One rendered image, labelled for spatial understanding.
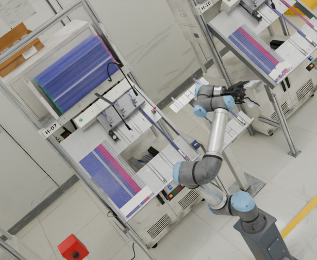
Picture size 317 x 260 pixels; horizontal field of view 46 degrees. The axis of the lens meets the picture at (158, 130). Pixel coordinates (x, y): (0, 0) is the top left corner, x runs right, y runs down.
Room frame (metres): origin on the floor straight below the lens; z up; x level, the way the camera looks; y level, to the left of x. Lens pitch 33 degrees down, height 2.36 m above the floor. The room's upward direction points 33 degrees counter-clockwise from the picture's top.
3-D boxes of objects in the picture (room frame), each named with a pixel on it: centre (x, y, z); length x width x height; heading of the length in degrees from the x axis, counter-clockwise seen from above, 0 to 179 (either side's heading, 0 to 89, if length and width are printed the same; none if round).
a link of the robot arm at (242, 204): (1.42, -0.17, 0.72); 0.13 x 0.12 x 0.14; 45
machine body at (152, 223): (2.53, 0.34, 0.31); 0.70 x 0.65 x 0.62; 105
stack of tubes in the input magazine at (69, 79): (2.43, 0.25, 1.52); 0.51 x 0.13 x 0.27; 105
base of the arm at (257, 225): (1.42, -0.18, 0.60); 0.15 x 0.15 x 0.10
